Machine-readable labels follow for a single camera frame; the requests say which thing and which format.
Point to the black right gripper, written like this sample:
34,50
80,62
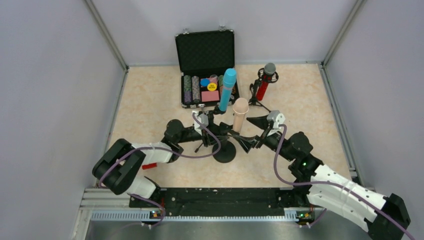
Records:
262,133

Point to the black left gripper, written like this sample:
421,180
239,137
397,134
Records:
212,128

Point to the black tripod clip mic stand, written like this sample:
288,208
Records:
211,134

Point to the black round-base mic stand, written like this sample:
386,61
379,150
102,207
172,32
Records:
224,148

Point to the peach pink microphone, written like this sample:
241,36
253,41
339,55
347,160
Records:
240,108

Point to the black tripod shock-mount stand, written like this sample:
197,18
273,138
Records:
253,101

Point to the blue toy microphone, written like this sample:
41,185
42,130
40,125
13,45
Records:
228,82

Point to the red glitter microphone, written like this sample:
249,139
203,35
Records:
266,75

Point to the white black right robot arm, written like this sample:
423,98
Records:
381,217

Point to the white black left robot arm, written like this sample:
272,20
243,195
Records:
118,168

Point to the pink card deck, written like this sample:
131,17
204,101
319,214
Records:
210,96

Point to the yellow big blind button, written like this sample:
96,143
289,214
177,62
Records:
212,87

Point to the blue dealer button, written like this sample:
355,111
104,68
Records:
204,82

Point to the green poker chip stack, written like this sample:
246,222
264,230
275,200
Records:
187,89

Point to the black poker chip case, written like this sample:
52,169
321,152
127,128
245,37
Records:
204,54

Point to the small red block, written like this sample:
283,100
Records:
149,166

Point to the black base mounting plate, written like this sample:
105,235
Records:
228,202

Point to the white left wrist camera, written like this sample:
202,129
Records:
201,121

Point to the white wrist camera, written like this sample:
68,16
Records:
275,119
201,121

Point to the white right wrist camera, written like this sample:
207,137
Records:
275,119

